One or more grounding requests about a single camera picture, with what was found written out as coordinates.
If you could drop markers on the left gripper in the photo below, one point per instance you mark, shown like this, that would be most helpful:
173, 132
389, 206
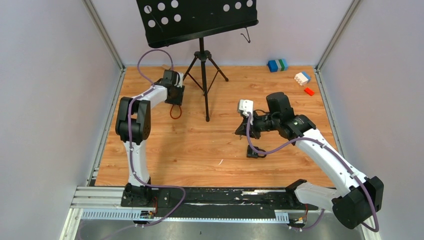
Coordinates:
179, 101

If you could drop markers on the small wooden block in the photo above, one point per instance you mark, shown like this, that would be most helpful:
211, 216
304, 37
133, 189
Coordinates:
166, 67

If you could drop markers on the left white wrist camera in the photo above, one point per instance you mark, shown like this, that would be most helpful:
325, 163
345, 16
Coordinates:
179, 80

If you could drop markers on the red block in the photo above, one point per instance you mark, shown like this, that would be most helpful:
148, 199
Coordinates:
309, 91

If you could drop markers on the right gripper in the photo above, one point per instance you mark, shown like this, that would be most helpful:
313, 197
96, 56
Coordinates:
254, 133

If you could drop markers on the black music stand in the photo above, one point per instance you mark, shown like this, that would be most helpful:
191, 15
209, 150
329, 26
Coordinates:
170, 22

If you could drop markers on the blue green block stack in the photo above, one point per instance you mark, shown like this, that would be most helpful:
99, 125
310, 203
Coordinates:
277, 65

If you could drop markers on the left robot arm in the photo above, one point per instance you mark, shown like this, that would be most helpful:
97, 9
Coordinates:
134, 125

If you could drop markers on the red cable lock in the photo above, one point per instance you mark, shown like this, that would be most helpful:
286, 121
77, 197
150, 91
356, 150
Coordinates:
175, 112

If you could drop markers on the white slotted cable duct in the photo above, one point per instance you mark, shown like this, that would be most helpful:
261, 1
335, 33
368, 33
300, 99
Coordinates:
140, 215

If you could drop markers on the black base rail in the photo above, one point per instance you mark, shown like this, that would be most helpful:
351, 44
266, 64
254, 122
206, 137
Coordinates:
223, 202

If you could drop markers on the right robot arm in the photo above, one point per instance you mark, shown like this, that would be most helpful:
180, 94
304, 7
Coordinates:
355, 198

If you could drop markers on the black padlock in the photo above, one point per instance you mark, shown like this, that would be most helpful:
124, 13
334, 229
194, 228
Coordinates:
250, 153

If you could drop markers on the white blue block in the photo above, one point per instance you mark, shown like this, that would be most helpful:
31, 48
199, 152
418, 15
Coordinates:
302, 78

